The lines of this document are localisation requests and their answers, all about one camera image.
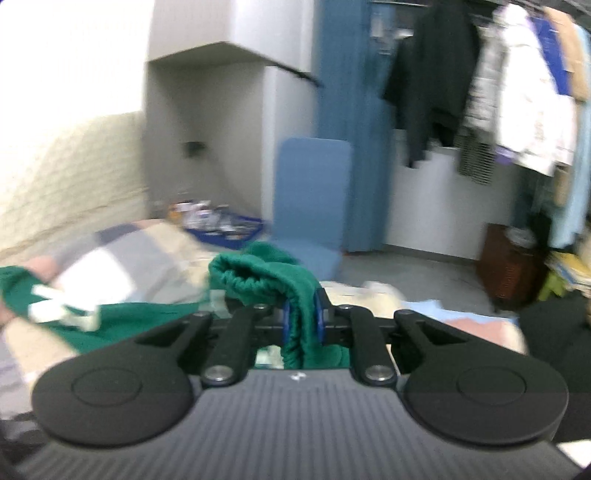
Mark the row of hanging clothes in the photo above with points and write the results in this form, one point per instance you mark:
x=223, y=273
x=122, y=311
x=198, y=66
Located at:
x=517, y=83

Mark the black wall socket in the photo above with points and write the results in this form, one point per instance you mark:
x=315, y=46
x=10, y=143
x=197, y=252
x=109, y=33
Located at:
x=194, y=148

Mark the blue tray of bottles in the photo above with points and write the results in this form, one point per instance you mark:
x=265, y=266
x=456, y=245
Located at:
x=221, y=230

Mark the green hoodie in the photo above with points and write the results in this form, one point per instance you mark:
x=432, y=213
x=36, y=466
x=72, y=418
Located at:
x=258, y=272

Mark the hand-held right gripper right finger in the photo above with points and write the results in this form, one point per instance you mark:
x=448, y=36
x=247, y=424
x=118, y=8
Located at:
x=364, y=341

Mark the brown wooden box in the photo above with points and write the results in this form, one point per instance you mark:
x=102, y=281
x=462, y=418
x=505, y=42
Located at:
x=508, y=267

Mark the patchwork blanket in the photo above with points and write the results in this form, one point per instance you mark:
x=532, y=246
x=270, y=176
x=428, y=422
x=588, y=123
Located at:
x=138, y=249

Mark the cream quilted headboard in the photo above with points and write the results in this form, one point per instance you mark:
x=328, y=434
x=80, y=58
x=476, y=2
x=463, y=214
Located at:
x=60, y=180

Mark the blue folding floor chair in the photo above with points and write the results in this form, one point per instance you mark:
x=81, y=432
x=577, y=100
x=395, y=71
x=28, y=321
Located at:
x=309, y=194

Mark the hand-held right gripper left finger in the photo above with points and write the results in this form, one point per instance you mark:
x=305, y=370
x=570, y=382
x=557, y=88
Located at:
x=231, y=341

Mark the blue curtain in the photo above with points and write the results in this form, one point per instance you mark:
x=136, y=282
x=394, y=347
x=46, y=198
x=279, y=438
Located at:
x=346, y=115

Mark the yellow-green stool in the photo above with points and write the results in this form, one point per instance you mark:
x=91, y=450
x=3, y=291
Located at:
x=551, y=286

